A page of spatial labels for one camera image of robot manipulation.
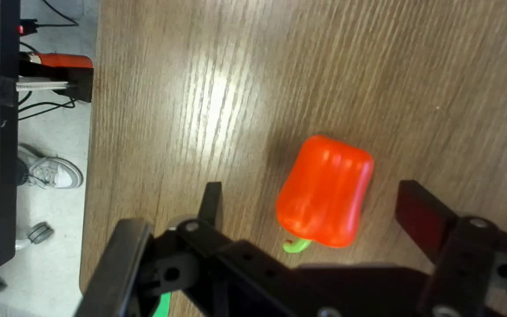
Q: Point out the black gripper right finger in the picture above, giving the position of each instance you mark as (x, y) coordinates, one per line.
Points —
(422, 218)

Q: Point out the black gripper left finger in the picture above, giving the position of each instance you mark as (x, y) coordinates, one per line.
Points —
(211, 205)

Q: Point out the orange toy bell pepper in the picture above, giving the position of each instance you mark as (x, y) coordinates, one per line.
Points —
(325, 191)

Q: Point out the long green tape strip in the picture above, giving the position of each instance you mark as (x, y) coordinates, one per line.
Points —
(162, 306)

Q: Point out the white sneaker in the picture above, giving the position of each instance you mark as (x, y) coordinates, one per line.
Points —
(53, 172)

